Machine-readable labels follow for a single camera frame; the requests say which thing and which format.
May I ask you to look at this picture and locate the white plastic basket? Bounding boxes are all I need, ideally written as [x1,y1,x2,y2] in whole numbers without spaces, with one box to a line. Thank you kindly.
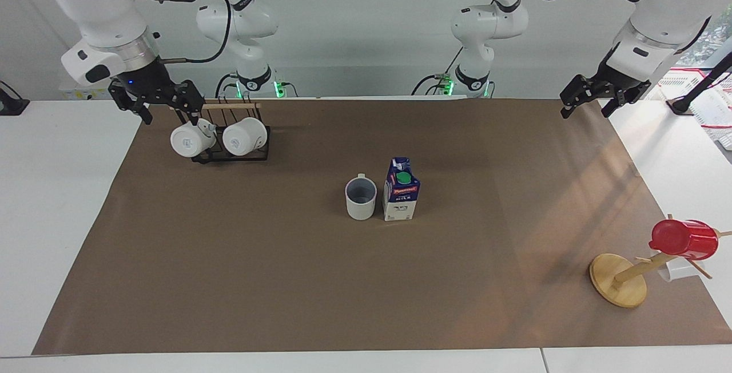
[657,68,732,152]

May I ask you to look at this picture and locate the blue and white milk carton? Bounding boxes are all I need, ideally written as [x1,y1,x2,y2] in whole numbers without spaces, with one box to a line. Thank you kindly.
[381,157,421,223]

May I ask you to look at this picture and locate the grey-lined white mug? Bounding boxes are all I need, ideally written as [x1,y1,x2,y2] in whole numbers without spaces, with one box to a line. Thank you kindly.
[345,173,379,221]

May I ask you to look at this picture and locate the red cup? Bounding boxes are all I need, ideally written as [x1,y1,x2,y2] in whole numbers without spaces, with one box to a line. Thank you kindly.
[649,219,719,261]

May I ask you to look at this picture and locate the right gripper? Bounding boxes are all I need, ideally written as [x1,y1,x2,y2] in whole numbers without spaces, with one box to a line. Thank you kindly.
[108,57,207,128]

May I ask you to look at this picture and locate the black stand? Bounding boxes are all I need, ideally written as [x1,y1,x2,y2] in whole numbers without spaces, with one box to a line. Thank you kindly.
[0,80,30,117]
[666,51,732,116]

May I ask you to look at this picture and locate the wooden mug tree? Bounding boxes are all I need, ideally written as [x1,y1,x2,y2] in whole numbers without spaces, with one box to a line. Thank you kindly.
[589,213,732,309]

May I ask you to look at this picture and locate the black wire cup rack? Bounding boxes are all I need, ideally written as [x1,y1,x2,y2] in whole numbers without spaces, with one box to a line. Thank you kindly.
[190,96,271,164]

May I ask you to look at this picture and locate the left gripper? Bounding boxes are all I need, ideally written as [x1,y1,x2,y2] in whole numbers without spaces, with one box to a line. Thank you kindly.
[559,47,653,120]

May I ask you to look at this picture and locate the white cup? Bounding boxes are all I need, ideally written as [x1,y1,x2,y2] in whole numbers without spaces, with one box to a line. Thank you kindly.
[221,117,269,157]
[656,257,696,283]
[170,120,218,158]

